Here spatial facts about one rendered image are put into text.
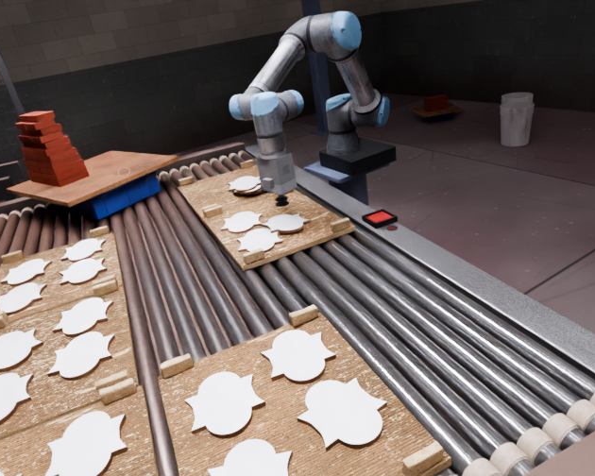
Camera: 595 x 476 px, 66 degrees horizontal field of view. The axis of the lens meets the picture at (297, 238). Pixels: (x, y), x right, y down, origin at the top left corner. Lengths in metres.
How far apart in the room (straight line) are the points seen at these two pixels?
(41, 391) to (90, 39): 5.49
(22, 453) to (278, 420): 0.43
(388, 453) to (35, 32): 5.90
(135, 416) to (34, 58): 5.57
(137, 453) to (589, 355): 0.77
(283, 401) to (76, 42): 5.73
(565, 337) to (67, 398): 0.92
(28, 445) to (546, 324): 0.94
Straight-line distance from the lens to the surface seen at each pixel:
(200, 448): 0.79
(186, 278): 1.27
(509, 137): 4.99
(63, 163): 1.99
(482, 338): 0.94
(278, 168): 1.27
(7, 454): 0.96
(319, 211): 1.45
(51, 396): 1.03
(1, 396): 1.08
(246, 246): 1.29
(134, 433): 0.86
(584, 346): 0.97
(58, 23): 6.25
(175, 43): 6.50
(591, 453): 0.76
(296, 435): 0.76
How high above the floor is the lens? 1.52
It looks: 26 degrees down
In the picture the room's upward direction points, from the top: 10 degrees counter-clockwise
